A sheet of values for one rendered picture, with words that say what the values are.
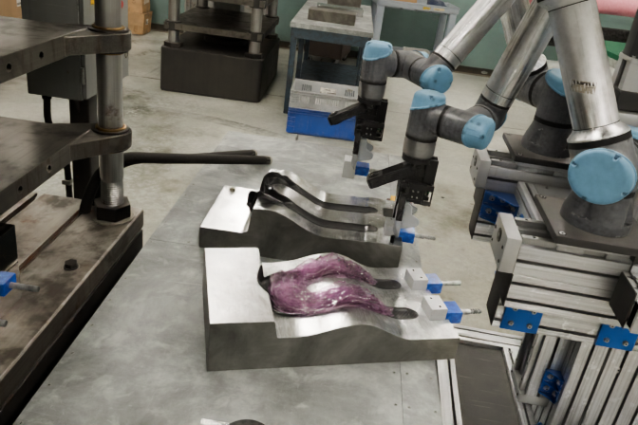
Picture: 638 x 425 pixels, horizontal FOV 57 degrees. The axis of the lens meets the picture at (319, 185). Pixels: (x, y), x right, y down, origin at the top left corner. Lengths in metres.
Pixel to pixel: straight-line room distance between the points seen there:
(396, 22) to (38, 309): 6.99
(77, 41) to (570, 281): 1.23
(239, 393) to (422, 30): 7.14
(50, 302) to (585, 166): 1.11
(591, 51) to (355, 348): 0.71
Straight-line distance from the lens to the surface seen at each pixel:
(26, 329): 1.32
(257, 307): 1.13
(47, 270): 1.48
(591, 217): 1.40
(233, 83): 5.49
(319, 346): 1.16
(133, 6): 8.03
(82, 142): 1.51
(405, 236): 1.49
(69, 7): 1.65
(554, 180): 1.89
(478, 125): 1.32
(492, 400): 2.16
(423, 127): 1.36
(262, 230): 1.46
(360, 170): 1.73
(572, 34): 1.23
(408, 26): 7.97
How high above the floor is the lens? 1.58
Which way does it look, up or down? 24 degrees down
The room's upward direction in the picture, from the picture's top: 8 degrees clockwise
